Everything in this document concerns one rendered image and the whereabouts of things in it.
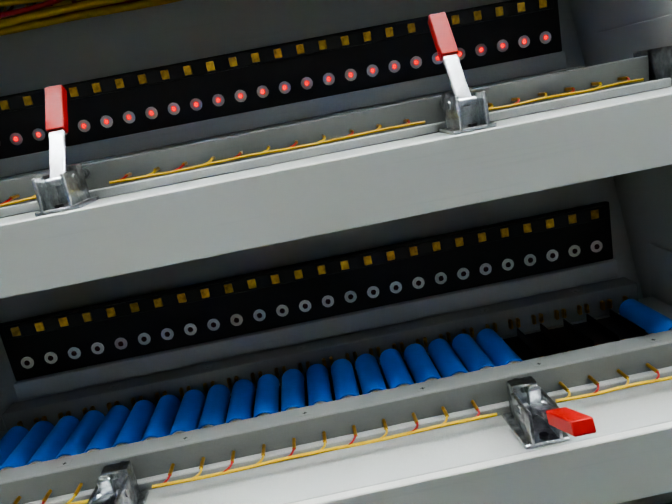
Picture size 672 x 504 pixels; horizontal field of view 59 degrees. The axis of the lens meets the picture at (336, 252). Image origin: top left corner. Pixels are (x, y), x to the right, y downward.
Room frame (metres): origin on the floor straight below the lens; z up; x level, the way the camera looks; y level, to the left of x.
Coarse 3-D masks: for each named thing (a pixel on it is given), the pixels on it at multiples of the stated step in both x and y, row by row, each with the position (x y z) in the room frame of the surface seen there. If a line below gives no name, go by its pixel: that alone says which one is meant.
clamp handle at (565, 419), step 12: (528, 396) 0.37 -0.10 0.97; (540, 396) 0.37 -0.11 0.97; (528, 408) 0.38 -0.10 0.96; (540, 408) 0.36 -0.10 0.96; (552, 408) 0.35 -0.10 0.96; (564, 408) 0.34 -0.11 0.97; (552, 420) 0.33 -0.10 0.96; (564, 420) 0.31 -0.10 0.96; (576, 420) 0.31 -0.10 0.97; (588, 420) 0.31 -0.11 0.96; (576, 432) 0.31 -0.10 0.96; (588, 432) 0.31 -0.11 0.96
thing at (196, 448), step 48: (432, 384) 0.42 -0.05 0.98; (480, 384) 0.41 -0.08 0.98; (576, 384) 0.41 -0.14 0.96; (192, 432) 0.41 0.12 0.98; (240, 432) 0.40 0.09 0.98; (288, 432) 0.40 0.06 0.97; (336, 432) 0.41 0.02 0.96; (0, 480) 0.40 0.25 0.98; (48, 480) 0.40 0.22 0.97; (96, 480) 0.40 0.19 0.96; (192, 480) 0.39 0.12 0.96
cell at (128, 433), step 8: (144, 400) 0.49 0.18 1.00; (136, 408) 0.47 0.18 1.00; (144, 408) 0.47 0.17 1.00; (152, 408) 0.48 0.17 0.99; (128, 416) 0.47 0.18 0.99; (136, 416) 0.46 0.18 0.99; (144, 416) 0.47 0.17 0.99; (128, 424) 0.45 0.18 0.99; (136, 424) 0.45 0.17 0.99; (144, 424) 0.46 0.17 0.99; (120, 432) 0.44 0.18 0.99; (128, 432) 0.44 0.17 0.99; (136, 432) 0.44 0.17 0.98; (144, 432) 0.45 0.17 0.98; (120, 440) 0.43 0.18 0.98; (128, 440) 0.43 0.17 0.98; (136, 440) 0.44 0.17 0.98
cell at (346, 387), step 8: (336, 360) 0.49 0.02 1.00; (344, 360) 0.49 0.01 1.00; (336, 368) 0.48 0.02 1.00; (344, 368) 0.47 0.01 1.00; (352, 368) 0.49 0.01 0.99; (336, 376) 0.47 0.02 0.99; (344, 376) 0.46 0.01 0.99; (352, 376) 0.47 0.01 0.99; (336, 384) 0.46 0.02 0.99; (344, 384) 0.45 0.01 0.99; (352, 384) 0.45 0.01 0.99; (336, 392) 0.45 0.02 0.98; (344, 392) 0.44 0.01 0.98; (352, 392) 0.44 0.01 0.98
